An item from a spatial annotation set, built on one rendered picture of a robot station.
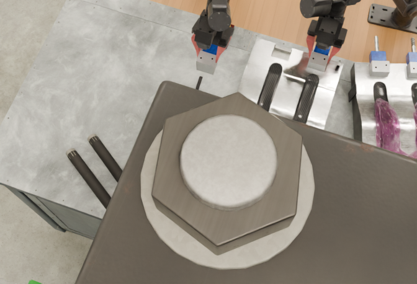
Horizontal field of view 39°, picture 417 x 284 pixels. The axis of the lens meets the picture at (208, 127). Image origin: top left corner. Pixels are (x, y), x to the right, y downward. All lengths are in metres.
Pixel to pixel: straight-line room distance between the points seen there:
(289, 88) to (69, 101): 0.64
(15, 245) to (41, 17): 1.08
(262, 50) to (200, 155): 1.38
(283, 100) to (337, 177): 1.26
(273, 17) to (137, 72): 0.46
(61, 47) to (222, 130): 1.55
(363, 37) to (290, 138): 1.54
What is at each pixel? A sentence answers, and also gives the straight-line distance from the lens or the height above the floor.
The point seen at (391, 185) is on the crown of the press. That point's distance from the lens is 0.41.
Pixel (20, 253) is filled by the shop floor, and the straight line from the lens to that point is 2.54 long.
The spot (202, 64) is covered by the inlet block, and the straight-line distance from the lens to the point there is 1.62.
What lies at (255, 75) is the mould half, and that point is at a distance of 1.68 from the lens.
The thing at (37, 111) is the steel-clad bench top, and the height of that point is 0.80.
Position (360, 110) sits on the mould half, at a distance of 1.69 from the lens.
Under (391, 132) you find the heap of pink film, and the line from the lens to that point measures 1.64.
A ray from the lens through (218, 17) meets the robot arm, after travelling 1.45.
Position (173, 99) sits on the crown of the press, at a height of 2.01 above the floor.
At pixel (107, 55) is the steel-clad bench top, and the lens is 1.84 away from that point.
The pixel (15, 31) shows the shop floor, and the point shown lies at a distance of 2.94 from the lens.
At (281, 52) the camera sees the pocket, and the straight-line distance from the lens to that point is 1.75.
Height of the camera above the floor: 2.38
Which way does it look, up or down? 68 degrees down
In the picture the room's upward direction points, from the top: 1 degrees counter-clockwise
